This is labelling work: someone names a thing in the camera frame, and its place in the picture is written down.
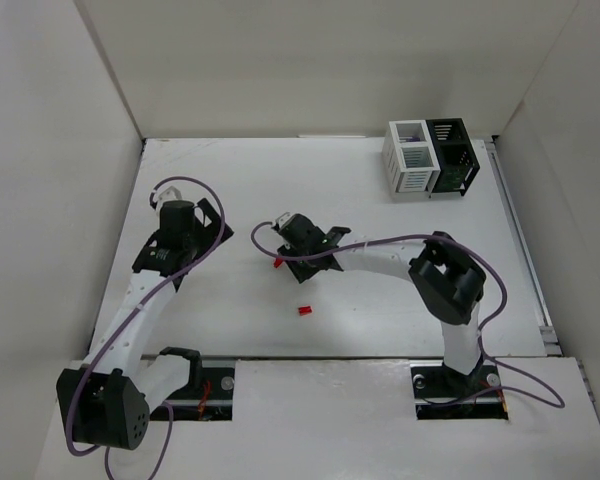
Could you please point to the black slotted container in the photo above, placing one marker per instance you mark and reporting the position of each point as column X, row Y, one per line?
column 458, row 164

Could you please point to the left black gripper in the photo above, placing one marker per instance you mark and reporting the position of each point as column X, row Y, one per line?
column 216, row 220

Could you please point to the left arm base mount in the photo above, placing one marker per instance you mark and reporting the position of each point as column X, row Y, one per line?
column 208, row 394

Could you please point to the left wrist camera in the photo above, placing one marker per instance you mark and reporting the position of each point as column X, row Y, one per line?
column 171, row 193

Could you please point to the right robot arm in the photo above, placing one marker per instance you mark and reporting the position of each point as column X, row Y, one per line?
column 450, row 283

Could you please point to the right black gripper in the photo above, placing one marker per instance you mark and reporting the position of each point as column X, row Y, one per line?
column 306, row 263

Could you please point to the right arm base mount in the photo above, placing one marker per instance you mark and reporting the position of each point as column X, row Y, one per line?
column 441, row 393

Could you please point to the white slotted container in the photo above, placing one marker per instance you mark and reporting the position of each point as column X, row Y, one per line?
column 411, row 167

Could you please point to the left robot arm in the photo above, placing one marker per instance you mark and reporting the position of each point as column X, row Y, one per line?
column 107, row 401

